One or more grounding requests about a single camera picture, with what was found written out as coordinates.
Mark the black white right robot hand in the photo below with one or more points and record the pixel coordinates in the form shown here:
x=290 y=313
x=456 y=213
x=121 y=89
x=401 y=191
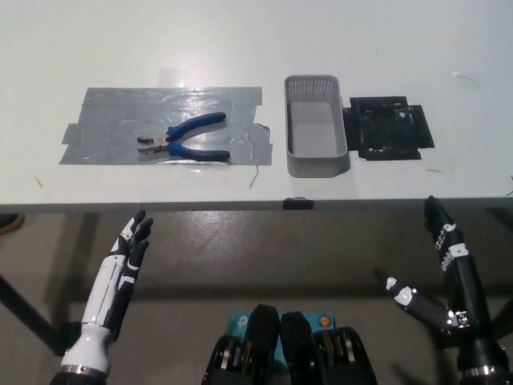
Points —
x=465 y=288

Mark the yellow black round object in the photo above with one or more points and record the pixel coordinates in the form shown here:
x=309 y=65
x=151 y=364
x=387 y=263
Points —
x=9 y=224

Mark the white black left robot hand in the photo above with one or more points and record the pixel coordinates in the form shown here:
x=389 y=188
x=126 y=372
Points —
x=106 y=288

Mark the grey plastic basket container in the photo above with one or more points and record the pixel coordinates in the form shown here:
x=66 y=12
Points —
x=314 y=136

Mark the grey duct tape patch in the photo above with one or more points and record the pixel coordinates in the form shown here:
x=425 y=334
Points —
x=104 y=132

